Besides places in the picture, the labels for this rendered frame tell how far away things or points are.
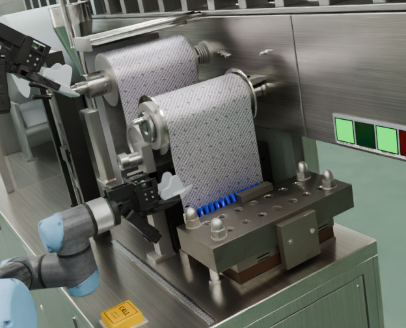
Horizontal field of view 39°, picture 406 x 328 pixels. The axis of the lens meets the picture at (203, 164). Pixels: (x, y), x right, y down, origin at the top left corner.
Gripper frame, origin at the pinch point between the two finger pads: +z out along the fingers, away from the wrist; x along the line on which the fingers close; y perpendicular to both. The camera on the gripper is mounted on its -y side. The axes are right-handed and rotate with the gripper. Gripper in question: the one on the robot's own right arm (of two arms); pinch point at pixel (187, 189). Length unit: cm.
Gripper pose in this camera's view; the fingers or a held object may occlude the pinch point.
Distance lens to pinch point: 138.5
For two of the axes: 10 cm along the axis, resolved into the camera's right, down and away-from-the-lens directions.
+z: 8.4, -3.2, 4.4
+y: -1.8, -9.2, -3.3
